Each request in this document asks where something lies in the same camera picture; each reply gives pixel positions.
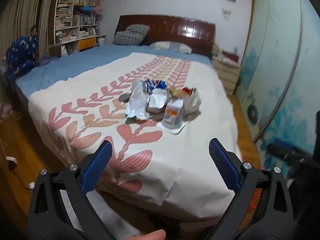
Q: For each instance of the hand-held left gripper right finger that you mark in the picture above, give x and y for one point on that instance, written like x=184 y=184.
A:
x=225 y=166

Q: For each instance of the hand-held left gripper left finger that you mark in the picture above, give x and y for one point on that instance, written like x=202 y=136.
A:
x=96 y=170

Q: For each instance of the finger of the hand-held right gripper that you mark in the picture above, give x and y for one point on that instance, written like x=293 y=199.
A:
x=281 y=147

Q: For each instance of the white paper sheet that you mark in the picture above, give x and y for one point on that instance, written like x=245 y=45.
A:
x=178 y=129

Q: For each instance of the white shopping bag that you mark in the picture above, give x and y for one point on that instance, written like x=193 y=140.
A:
x=195 y=102

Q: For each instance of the white drink carton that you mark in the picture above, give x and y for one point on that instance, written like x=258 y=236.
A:
x=173 y=113

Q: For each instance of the grey scrap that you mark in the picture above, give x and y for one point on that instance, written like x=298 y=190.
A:
x=124 y=97

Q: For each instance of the white plastic bag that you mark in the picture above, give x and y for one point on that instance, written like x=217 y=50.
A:
x=136 y=101

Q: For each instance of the red snack packet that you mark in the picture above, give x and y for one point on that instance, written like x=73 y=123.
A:
x=187 y=91

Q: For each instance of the blue snack packet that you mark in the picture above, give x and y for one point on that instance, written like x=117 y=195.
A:
x=153 y=85

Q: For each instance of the person's left hand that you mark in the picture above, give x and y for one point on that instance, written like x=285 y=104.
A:
x=150 y=235

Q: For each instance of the person's grey trouser leg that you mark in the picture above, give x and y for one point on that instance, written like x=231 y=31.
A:
x=110 y=215

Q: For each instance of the leaf-print white blanket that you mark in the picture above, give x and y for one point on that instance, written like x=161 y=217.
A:
x=150 y=175

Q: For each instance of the floral sliding wardrobe door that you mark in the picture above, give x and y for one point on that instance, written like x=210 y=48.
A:
x=277 y=67

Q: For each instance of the white charger plug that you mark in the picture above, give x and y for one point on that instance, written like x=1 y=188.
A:
x=11 y=158

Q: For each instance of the tan snack packet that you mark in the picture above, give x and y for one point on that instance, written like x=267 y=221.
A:
x=175 y=92

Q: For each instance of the light wooden nightstand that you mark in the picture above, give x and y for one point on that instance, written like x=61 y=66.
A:
x=226 y=73

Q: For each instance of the red box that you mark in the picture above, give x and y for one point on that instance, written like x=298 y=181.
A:
x=230 y=57

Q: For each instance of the blue bed sheet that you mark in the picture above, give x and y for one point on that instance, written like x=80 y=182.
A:
x=75 y=62

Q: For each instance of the orange drawer cabinet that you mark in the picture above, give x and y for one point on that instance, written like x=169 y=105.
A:
x=86 y=43

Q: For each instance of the folded white cloth stack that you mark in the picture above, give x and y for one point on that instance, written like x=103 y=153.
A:
x=101 y=41

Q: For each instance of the white and blue pillow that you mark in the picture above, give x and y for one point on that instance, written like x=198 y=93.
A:
x=172 y=47

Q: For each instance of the blue star-print cloth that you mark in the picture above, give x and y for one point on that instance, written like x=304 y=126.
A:
x=21 y=55

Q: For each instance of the grey checked pillow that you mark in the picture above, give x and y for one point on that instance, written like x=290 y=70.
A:
x=131 y=35

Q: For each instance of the white bookshelf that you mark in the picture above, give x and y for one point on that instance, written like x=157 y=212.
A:
x=75 y=30

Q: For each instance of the dark wooden headboard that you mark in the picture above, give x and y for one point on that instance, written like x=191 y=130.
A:
x=175 y=30

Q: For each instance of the rows of books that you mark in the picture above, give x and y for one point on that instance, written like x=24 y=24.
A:
x=82 y=1

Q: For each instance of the beige curtain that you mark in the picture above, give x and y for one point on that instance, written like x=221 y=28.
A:
x=22 y=12

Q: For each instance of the white wall hook ornament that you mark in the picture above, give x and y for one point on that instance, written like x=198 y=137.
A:
x=226 y=13

